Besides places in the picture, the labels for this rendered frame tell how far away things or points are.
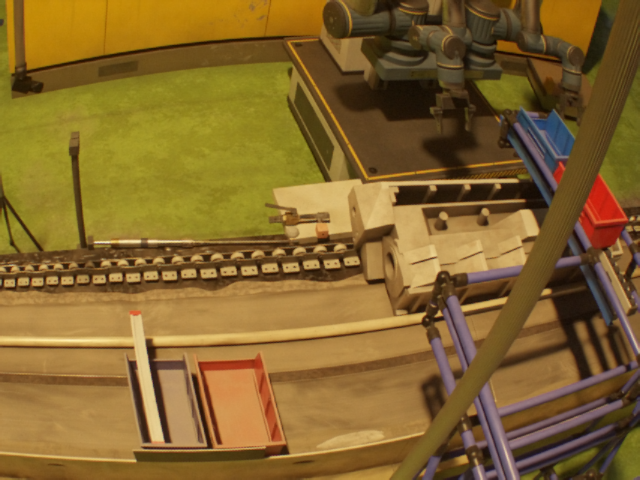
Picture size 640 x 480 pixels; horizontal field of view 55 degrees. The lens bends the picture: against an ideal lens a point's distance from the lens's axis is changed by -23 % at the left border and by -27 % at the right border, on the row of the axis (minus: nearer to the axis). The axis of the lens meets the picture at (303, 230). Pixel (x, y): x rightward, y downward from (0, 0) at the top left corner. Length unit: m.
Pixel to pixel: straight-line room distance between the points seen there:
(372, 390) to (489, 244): 0.61
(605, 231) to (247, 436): 1.22
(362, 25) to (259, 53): 1.47
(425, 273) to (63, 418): 1.22
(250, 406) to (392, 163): 1.63
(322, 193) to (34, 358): 1.20
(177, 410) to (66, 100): 2.62
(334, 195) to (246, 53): 1.98
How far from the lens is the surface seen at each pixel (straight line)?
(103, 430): 2.10
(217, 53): 4.40
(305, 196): 2.59
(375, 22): 3.11
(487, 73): 3.59
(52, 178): 3.83
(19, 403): 2.19
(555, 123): 2.51
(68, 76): 4.39
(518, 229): 2.51
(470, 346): 1.62
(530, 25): 3.11
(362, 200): 2.39
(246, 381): 2.19
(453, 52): 2.66
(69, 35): 4.21
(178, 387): 2.17
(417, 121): 3.72
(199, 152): 3.87
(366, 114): 3.67
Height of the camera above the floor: 2.64
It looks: 48 degrees down
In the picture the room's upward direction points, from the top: 11 degrees clockwise
